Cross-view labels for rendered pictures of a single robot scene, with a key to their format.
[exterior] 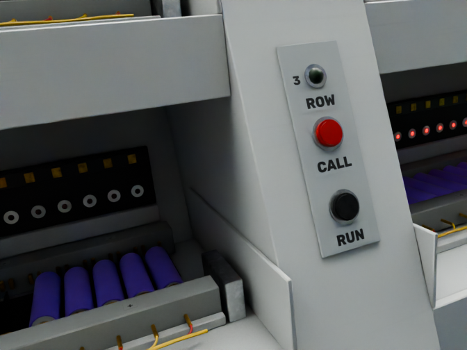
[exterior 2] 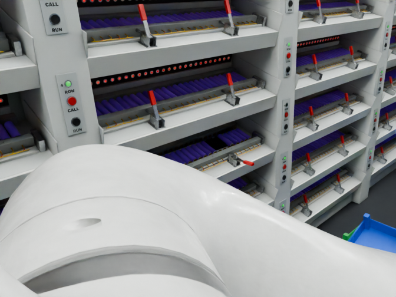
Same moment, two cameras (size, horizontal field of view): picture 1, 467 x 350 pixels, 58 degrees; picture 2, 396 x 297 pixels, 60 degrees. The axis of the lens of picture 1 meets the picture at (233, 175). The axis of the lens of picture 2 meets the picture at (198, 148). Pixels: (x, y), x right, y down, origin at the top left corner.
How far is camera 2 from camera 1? 0.99 m
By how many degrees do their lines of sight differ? 30
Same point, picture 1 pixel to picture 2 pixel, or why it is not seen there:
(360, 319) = (283, 144)
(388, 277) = (288, 138)
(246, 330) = (264, 146)
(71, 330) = (243, 145)
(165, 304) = (254, 141)
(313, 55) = (287, 101)
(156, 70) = (267, 104)
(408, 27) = (299, 92)
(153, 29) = (269, 99)
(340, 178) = (286, 122)
